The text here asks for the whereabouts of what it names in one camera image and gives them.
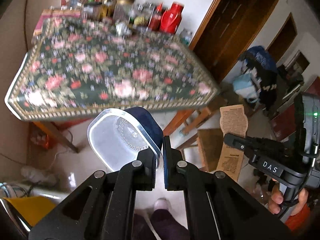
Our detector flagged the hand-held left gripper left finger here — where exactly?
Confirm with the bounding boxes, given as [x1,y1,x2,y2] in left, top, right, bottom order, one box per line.
[29,150,160,240]

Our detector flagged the small wooden stool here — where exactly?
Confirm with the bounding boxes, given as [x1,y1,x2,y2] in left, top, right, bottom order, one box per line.
[181,127,225,172]

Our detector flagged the yellow label liquor bottle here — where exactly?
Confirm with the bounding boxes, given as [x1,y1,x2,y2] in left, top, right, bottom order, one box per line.
[100,0,117,20]

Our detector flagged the floral tablecloth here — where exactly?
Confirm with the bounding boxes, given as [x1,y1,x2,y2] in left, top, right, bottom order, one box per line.
[4,17,221,122]

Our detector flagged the person's right hand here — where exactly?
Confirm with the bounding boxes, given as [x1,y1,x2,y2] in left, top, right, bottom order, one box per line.
[268,180,310,217]

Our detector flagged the tall glass jar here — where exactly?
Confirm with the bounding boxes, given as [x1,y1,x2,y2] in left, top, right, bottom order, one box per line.
[112,0,133,26]

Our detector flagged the red thermos jug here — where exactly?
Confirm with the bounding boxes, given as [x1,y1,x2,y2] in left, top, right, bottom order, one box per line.
[160,1,185,34]

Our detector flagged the clear plastic container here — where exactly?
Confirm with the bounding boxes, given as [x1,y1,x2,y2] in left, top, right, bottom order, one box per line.
[87,108,163,173]

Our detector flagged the narrow dark wooden door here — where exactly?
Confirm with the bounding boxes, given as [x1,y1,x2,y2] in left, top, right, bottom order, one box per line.
[265,12,298,63]

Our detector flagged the yellow plastic sheet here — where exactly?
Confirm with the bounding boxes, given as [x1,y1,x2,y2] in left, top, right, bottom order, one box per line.
[2,196,57,227]

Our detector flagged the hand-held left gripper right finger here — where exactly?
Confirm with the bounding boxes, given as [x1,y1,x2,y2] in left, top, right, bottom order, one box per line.
[162,135,297,240]

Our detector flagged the person's shoe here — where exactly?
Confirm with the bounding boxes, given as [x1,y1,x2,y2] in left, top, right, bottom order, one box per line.
[154,198,173,212]

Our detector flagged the white crumpled cloth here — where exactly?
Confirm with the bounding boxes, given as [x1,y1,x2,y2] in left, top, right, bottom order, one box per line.
[20,165,58,186]

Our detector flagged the long printed paper box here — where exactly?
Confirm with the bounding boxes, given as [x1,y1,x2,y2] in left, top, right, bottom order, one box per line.
[216,105,248,183]

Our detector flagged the dark hanging clothes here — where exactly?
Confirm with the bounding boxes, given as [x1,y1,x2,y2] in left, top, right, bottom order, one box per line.
[250,67,304,106]

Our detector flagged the thin wooden stick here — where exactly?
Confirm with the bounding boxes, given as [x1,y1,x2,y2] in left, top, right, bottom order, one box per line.
[23,0,33,53]

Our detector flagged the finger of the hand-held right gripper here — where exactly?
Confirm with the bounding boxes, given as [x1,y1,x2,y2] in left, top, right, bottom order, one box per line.
[223,133,286,156]

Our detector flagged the person's right forearm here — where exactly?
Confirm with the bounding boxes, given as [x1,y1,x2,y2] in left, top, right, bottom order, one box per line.
[285,204,313,232]

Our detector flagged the dark lidded jar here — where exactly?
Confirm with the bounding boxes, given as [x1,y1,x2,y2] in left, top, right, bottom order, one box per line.
[81,2,103,20]

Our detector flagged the dark blue round container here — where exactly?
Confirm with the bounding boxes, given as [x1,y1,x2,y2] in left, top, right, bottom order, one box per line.
[124,106,164,152]

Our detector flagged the red sauce bottle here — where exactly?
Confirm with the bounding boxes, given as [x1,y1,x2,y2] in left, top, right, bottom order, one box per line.
[149,3,164,30]

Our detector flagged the light blue paper bag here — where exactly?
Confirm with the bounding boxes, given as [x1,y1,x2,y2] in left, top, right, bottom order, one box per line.
[232,74,260,103]

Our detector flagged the person's leg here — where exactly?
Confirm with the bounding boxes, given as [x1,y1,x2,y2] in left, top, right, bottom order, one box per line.
[132,207,189,240]

